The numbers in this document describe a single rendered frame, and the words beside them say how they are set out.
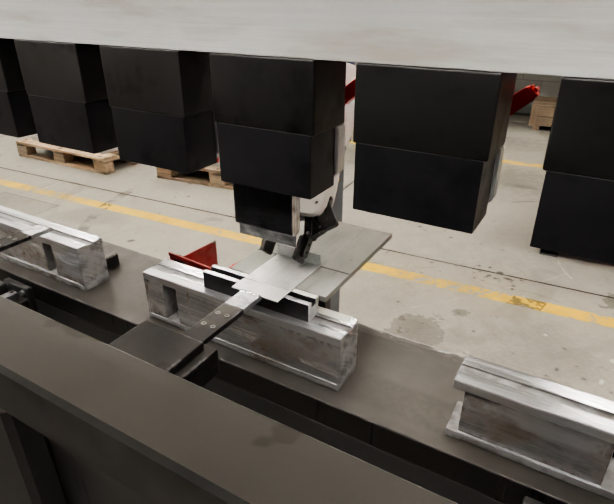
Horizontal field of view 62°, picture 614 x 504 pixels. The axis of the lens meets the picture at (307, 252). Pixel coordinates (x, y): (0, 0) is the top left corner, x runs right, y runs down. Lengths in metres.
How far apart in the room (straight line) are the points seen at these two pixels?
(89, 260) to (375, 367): 0.60
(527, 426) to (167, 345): 0.45
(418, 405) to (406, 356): 0.11
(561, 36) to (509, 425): 0.45
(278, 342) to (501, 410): 0.33
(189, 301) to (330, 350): 0.27
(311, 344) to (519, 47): 0.47
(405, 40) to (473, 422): 0.47
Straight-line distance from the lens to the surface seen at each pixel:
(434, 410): 0.78
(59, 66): 0.91
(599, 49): 0.52
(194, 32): 0.70
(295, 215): 0.71
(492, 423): 0.72
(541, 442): 0.72
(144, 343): 0.65
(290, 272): 0.83
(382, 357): 0.86
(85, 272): 1.10
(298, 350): 0.79
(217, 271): 0.86
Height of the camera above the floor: 1.41
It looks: 27 degrees down
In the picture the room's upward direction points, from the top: straight up
